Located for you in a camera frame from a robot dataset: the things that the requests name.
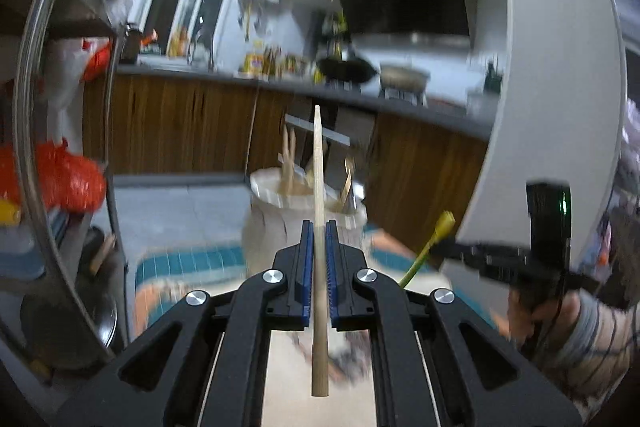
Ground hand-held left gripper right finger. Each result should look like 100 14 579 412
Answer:
326 219 581 427

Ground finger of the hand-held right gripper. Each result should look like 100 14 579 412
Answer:
462 257 532 285
430 241 532 260

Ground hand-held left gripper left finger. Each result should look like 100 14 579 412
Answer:
65 219 315 427

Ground green and yellow plastic spoon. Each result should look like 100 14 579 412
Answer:
398 210 456 290

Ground white ceramic double utensil holder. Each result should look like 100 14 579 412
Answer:
241 167 368 275

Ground wooden chopstick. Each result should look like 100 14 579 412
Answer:
310 104 332 398
281 127 292 196
289 131 300 196

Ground person's right forearm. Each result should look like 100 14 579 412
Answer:
542 292 633 413

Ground person's right hand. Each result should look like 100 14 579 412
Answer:
506 284 566 355

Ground teal and orange quilted mat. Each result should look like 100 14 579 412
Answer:
132 227 501 360

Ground grey kitchen countertop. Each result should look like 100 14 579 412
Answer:
115 62 495 141

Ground thin gold spoon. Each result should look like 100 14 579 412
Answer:
246 89 261 180

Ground built-in steel oven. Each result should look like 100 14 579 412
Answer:
284 99 377 208

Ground white cooking pot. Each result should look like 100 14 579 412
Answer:
379 63 432 94

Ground wooden kitchen cabinets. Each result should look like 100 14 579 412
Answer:
82 74 493 253

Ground black wok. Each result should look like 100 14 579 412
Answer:
317 57 381 86

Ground row of seasoning bottles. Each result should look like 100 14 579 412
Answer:
265 49 313 78

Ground yellow oil bottle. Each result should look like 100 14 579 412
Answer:
244 52 267 76

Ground metal pot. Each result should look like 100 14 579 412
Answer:
21 289 119 369

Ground orange plastic bag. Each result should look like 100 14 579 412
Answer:
0 142 108 214

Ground pressure cooker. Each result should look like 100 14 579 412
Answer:
122 23 142 64

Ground hanging red plastic bag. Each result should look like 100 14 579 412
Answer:
82 38 114 82

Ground small yellow object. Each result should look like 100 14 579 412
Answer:
0 199 22 226

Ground white plastic bag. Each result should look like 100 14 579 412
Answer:
44 39 87 142

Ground metal shelf rack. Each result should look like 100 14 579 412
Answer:
0 0 166 360

